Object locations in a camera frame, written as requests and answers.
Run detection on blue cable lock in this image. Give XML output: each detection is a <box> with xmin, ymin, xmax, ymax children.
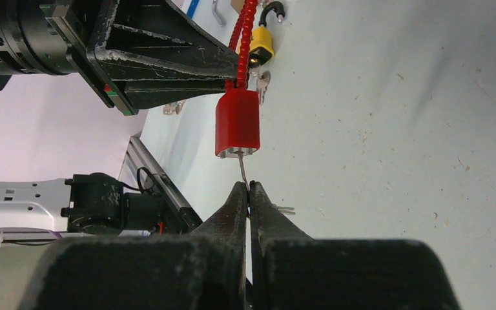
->
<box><xmin>186</xmin><ymin>0</ymin><xmax>200</xmax><ymax>19</ymax></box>

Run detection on brass padlock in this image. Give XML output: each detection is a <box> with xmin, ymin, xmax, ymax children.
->
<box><xmin>211</xmin><ymin>0</ymin><xmax>245</xmax><ymax>28</ymax></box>

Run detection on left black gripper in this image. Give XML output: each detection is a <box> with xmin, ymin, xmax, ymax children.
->
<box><xmin>40</xmin><ymin>1</ymin><xmax>238</xmax><ymax>116</ymax></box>

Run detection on silver key pair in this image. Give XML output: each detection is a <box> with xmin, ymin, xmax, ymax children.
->
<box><xmin>236</xmin><ymin>150</ymin><xmax>296</xmax><ymax>216</ymax></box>
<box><xmin>250</xmin><ymin>67</ymin><xmax>271</xmax><ymax>105</ymax></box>

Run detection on left aluminium frame post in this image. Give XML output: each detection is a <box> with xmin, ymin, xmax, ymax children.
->
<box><xmin>119</xmin><ymin>136</ymin><xmax>203</xmax><ymax>236</ymax></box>

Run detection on cable lock keys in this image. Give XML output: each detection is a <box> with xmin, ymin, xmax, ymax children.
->
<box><xmin>163</xmin><ymin>99</ymin><xmax>186</xmax><ymax>116</ymax></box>

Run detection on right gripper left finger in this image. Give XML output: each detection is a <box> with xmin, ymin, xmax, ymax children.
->
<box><xmin>18</xmin><ymin>182</ymin><xmax>247</xmax><ymax>309</ymax></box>

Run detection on yellow black padlock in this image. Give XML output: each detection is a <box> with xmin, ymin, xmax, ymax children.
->
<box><xmin>247</xmin><ymin>1</ymin><xmax>286</xmax><ymax>69</ymax></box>

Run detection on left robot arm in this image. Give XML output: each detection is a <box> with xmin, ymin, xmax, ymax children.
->
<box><xmin>0</xmin><ymin>1</ymin><xmax>238</xmax><ymax>245</ymax></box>

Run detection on red cable padlock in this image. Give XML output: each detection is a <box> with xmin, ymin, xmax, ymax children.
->
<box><xmin>214</xmin><ymin>1</ymin><xmax>260</xmax><ymax>158</ymax></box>

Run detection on silver key pair front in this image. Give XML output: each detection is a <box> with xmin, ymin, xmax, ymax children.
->
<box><xmin>250</xmin><ymin>67</ymin><xmax>271</xmax><ymax>105</ymax></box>

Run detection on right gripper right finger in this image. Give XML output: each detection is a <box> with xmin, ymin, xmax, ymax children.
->
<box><xmin>249</xmin><ymin>181</ymin><xmax>460</xmax><ymax>309</ymax></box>

